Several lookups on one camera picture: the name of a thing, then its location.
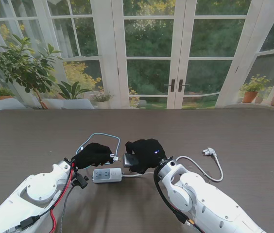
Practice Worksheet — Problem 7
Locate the light blue USB cable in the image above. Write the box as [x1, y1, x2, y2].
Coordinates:
[75, 133, 121, 170]

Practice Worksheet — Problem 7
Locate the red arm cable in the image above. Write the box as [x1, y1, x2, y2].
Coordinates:
[49, 162, 77, 233]

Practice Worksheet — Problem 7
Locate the printed garden window backdrop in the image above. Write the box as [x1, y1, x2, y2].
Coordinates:
[0, 0, 274, 110]

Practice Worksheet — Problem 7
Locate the white power strip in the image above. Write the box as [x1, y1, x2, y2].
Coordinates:
[92, 167, 123, 184]

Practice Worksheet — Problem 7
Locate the black USB arm cable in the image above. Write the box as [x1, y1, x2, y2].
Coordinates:
[7, 208, 55, 231]

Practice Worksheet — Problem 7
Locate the grey USB wall charger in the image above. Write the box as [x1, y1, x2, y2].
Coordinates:
[123, 153, 139, 168]

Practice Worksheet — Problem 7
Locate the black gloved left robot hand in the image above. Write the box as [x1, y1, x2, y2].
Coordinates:
[71, 142, 113, 170]

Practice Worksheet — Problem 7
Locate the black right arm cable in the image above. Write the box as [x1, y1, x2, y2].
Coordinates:
[153, 167, 193, 226]

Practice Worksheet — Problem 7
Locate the grey camera cable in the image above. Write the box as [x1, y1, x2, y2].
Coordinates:
[59, 186, 76, 233]

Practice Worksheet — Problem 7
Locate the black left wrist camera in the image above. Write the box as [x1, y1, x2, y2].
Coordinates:
[71, 172, 88, 189]

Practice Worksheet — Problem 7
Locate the white power cord with plug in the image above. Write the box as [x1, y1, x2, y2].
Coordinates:
[122, 147, 224, 182]

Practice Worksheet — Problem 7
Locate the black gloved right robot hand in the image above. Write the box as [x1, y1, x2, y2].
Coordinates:
[125, 138, 168, 175]

